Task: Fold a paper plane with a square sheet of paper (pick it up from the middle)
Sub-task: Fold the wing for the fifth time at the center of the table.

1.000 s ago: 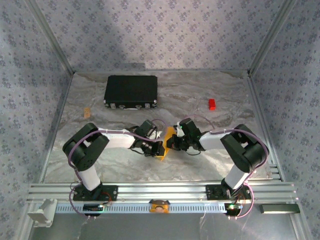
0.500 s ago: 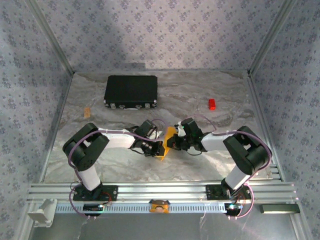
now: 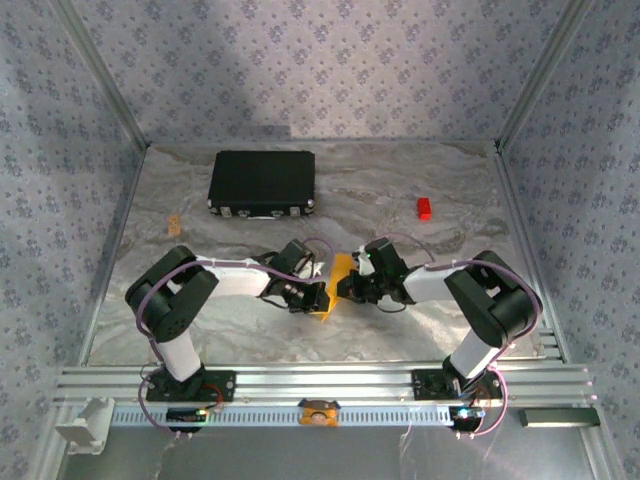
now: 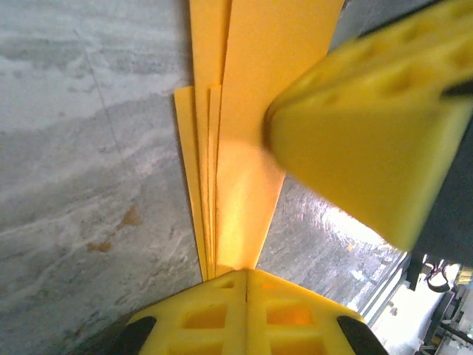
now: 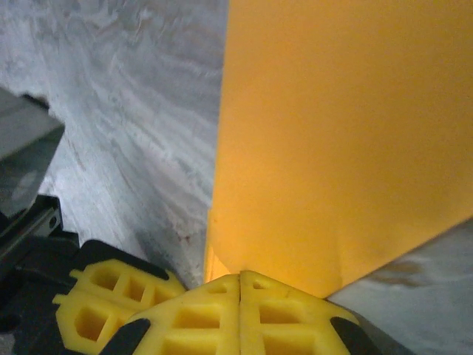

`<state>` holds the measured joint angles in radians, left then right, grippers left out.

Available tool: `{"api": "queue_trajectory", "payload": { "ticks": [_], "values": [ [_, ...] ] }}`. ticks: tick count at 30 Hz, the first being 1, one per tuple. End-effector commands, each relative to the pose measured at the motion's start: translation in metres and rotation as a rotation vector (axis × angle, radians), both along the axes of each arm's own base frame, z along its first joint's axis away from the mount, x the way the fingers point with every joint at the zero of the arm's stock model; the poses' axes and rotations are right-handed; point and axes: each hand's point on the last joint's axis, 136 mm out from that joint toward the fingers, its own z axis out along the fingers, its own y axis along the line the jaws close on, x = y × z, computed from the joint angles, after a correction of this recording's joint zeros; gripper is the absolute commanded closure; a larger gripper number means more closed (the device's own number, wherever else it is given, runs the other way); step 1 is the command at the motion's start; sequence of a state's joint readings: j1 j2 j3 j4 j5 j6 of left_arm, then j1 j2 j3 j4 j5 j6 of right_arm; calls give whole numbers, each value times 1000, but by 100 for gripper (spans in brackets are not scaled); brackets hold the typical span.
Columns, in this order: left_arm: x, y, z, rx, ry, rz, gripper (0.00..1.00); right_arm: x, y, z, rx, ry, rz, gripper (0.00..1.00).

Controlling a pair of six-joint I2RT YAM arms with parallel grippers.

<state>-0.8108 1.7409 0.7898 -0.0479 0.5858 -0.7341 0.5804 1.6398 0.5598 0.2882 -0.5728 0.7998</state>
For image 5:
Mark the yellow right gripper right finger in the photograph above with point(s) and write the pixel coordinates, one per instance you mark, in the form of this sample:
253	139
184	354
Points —
288	325

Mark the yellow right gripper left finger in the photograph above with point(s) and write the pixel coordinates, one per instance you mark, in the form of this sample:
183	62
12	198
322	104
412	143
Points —
199	325

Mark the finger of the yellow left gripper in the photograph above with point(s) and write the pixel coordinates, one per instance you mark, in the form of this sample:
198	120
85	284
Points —
122	273

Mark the orange cloth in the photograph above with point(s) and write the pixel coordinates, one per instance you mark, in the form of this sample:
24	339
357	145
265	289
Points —
332	148

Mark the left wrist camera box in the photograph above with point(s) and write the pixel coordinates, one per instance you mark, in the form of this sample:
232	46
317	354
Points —
22	155

